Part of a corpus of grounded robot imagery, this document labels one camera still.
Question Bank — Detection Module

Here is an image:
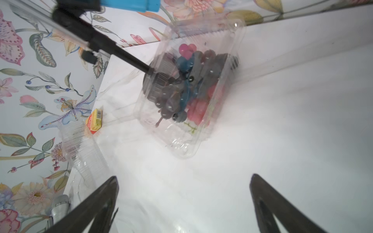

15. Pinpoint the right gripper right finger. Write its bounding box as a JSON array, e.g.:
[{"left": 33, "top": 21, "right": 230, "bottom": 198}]
[{"left": 250, "top": 174, "right": 325, "bottom": 233}]

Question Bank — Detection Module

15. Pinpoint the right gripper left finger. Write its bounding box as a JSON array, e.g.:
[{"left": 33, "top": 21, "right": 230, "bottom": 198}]
[{"left": 46, "top": 176, "right": 119, "bottom": 233}]

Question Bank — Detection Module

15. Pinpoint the red grape bunch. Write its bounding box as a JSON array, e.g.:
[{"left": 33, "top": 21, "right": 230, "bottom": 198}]
[{"left": 173, "top": 44, "right": 228, "bottom": 134}]

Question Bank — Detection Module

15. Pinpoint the clear clamshell container front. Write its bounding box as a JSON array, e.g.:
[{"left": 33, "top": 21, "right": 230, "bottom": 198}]
[{"left": 135, "top": 15, "right": 246, "bottom": 159}]

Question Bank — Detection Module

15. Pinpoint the clear clamshell container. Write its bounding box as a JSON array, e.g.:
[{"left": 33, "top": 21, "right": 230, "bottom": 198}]
[
  {"left": 135, "top": 15, "right": 246, "bottom": 159},
  {"left": 58, "top": 121, "right": 112, "bottom": 209}
]

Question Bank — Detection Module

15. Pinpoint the grey metal cylinder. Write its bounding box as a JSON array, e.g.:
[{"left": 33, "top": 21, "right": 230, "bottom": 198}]
[{"left": 46, "top": 194, "right": 70, "bottom": 230}]

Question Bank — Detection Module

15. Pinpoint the clear clamshell container back left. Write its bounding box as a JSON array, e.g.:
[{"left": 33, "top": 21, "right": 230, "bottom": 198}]
[{"left": 58, "top": 121, "right": 112, "bottom": 209}]

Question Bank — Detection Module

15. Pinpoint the orange yellow snack packet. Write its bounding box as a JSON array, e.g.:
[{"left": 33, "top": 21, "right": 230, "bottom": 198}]
[{"left": 85, "top": 109, "right": 103, "bottom": 134}]

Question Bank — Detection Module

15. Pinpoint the blue microphone on black stand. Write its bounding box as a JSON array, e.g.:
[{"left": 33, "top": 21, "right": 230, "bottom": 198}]
[{"left": 52, "top": 0, "right": 161, "bottom": 74}]

